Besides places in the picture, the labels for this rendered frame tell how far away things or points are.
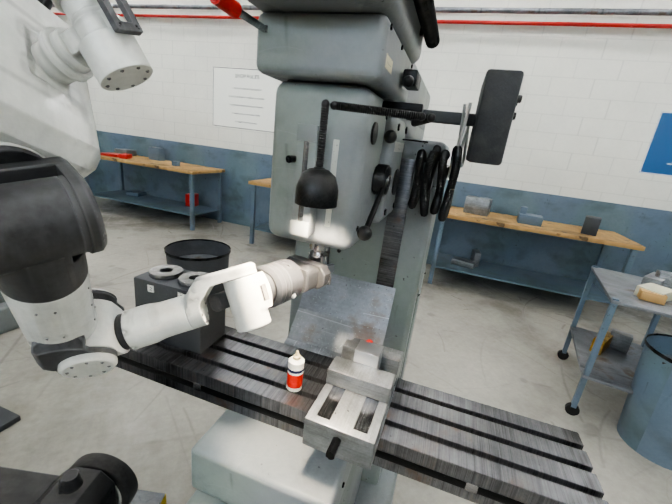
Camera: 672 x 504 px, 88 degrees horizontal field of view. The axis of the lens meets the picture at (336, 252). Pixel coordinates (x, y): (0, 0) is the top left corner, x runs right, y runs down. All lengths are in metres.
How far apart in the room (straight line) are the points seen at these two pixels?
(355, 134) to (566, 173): 4.53
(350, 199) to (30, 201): 0.48
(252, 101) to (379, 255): 4.85
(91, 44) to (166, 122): 6.27
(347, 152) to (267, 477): 0.69
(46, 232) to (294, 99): 0.47
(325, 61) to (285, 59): 0.08
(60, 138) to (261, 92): 5.28
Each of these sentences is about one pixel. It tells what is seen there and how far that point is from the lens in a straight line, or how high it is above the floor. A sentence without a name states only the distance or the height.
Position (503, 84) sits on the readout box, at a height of 1.69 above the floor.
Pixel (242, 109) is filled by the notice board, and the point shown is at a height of 1.81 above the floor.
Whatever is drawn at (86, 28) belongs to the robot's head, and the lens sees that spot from 0.56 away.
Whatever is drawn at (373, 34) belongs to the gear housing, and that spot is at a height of 1.70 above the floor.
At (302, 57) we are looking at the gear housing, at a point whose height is 1.66.
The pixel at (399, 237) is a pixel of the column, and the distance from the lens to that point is 1.15.
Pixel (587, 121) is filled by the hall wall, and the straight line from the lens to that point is 5.15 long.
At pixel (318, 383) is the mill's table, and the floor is 0.92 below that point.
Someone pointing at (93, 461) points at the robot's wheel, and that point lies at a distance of 1.33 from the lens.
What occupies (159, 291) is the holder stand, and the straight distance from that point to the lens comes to 1.08.
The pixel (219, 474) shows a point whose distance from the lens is 0.95.
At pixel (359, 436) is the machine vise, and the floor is 0.99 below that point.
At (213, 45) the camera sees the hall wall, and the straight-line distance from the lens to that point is 6.31.
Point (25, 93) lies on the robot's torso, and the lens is 0.55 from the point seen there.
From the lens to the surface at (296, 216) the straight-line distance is 0.69.
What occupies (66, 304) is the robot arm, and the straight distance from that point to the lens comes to 0.56.
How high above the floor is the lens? 1.53
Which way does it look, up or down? 18 degrees down
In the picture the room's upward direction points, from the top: 7 degrees clockwise
